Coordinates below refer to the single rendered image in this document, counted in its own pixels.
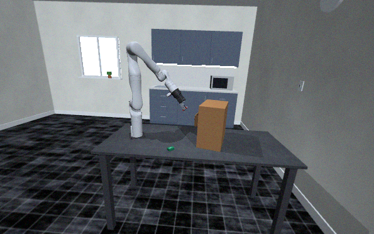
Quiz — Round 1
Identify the tan wooden chest of drawers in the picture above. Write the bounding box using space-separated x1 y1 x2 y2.
196 99 229 152

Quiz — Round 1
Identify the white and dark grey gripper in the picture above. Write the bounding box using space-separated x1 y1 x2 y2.
166 84 186 110

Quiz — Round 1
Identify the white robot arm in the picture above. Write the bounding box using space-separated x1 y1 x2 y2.
126 42 174 137

